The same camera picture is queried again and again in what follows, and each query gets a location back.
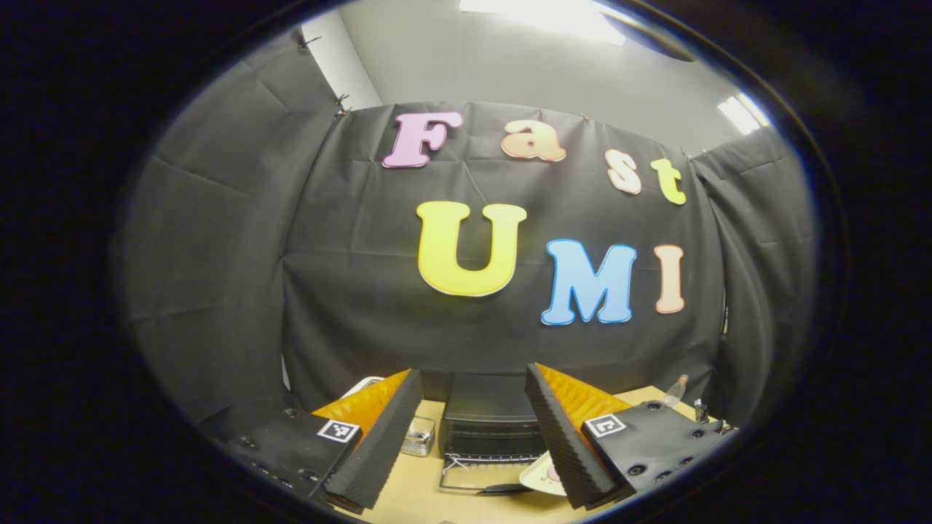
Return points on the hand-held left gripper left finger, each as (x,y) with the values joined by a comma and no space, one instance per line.
(378,451)

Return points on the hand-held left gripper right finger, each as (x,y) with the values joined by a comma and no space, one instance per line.
(564,444)

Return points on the pink round food slice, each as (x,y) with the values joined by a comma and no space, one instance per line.
(553,474)

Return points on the cream square plate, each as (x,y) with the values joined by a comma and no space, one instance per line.
(537,477)

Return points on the black electric oven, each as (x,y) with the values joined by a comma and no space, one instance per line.
(488,429)

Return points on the clear water bottle red label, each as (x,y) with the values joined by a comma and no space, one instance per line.
(675,391)

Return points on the white toaster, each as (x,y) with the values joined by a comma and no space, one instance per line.
(364,383)

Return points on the black backdrop cloth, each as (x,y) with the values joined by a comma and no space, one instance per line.
(328,291)

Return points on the small ceiling light panel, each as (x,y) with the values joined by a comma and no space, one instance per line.
(741,114)

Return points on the large ceiling light panel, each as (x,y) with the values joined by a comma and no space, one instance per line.
(542,14)

